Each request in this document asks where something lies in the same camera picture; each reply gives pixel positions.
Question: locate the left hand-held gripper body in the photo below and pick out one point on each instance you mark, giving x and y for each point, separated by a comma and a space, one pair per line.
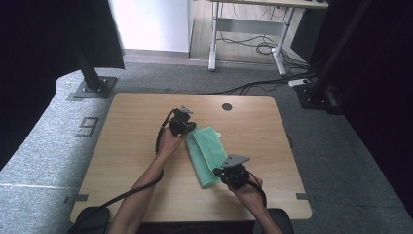
180, 123

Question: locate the round dark table grommet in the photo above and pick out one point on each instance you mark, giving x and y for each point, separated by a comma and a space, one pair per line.
227, 107

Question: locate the black box under desk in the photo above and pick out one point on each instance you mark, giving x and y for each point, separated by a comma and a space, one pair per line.
307, 35

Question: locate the white power strip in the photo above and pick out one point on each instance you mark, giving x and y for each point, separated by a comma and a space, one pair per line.
298, 82

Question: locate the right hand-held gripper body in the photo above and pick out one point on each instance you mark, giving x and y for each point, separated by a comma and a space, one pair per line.
237, 172

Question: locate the white panel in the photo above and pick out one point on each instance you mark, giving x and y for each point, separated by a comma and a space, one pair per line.
149, 24

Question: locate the green cloth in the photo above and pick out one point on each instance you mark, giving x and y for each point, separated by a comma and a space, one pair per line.
206, 156

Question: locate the black curtain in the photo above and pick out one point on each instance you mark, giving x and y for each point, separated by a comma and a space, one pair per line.
39, 48
383, 81

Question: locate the black metal stand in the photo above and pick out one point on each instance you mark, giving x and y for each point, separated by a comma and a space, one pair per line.
92, 81
319, 91

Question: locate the white desk frame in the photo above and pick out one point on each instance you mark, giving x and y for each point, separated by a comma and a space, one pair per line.
250, 27

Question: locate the grey floor socket cover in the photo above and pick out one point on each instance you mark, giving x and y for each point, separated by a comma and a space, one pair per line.
87, 126

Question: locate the black chair armrest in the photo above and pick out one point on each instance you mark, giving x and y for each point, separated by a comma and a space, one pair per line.
282, 221
94, 222

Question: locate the person's left hand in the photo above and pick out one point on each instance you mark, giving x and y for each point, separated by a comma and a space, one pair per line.
168, 143

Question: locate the grey tape strip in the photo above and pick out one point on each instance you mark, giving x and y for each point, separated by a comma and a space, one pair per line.
305, 196
76, 198

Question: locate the person's right hand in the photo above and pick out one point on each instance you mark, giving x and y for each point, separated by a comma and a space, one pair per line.
248, 196

